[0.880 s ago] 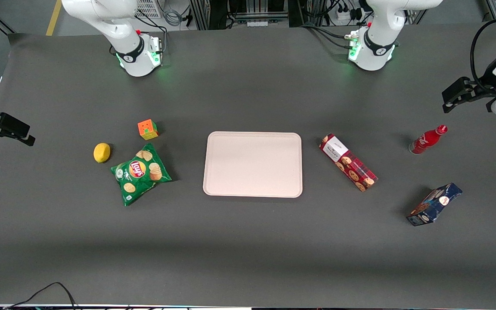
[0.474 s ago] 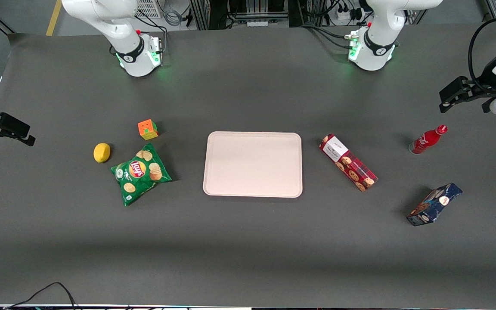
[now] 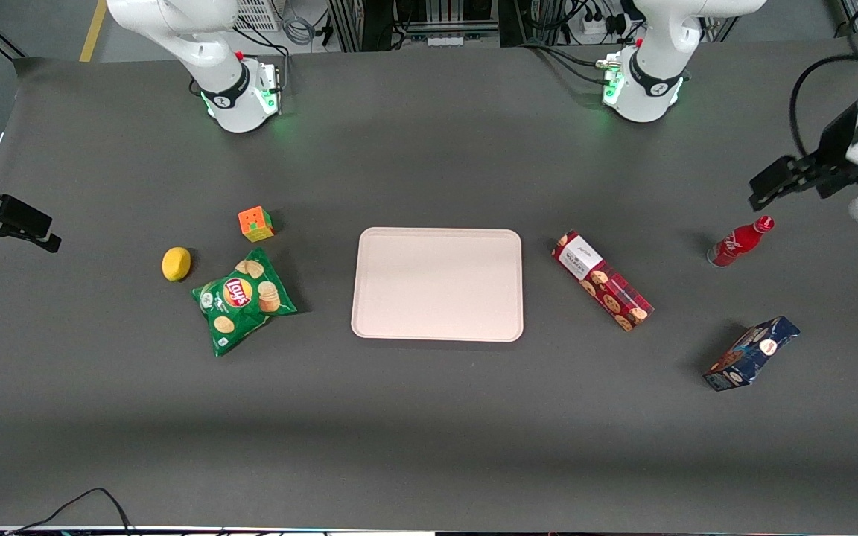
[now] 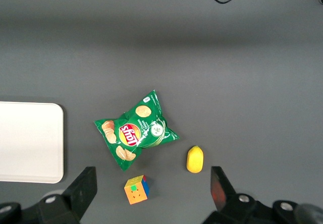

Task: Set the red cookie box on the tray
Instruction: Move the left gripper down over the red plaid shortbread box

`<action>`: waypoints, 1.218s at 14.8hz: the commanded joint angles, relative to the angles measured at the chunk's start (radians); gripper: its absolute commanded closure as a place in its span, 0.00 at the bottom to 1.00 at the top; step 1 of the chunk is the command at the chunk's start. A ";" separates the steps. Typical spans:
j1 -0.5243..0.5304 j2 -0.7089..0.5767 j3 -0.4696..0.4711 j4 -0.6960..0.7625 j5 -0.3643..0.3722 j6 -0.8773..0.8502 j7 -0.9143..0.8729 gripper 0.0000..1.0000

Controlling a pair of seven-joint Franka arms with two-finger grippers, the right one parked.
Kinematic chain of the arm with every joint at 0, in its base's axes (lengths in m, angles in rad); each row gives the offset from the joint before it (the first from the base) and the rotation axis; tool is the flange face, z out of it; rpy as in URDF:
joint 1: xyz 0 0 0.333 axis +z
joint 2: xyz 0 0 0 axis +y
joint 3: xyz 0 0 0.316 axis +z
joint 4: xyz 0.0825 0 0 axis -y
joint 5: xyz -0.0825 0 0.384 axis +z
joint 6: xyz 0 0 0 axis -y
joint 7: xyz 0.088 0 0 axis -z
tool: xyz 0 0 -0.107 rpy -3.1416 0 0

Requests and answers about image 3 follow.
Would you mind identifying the white perforated box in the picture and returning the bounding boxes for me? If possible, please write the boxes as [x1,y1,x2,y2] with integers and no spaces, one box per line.
[234,0,282,33]

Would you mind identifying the blue cookie box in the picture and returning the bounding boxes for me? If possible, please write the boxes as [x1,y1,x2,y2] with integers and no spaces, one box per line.
[702,316,801,392]

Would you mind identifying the white power strip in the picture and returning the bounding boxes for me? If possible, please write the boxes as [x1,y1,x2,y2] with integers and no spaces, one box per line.
[578,13,625,39]

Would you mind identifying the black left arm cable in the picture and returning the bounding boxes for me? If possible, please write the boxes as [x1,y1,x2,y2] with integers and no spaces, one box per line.
[789,52,858,161]

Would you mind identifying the black left base cable bundle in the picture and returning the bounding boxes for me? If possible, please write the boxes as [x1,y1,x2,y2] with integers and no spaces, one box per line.
[522,39,612,86]

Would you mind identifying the grey coiled cable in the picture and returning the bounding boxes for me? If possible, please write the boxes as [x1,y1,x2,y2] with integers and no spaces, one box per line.
[282,0,320,47]

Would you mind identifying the black equipment rack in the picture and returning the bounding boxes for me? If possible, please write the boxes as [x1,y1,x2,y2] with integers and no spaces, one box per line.
[328,0,501,53]

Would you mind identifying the thin black loose cable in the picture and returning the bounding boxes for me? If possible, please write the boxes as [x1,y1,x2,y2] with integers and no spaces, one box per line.
[4,488,133,536]

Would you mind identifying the green Lay's chips bag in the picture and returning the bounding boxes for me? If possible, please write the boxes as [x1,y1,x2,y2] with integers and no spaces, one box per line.
[191,248,299,358]

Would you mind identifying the red cola bottle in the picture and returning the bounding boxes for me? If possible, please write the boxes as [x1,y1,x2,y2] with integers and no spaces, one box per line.
[706,215,775,268]

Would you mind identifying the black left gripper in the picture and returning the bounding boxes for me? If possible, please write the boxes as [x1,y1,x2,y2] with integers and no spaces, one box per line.
[749,104,858,212]

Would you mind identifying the beige plastic tray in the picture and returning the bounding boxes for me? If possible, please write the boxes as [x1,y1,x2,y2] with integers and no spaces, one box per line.
[351,227,525,343]

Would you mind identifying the yellow lemon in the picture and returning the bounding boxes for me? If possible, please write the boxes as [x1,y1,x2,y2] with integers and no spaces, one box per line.
[161,246,193,283]

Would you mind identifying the black right base cable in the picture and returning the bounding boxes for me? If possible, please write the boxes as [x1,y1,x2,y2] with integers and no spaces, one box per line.
[232,21,292,75]

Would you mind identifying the red cookie box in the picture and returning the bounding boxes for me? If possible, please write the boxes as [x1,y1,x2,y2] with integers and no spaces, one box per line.
[552,229,655,333]

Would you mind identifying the dark grey table mat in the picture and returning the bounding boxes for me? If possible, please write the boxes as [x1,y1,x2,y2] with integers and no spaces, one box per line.
[0,33,858,533]

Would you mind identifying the orange green puzzle cube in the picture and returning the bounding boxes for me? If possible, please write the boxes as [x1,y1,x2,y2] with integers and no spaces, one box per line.
[238,205,276,243]

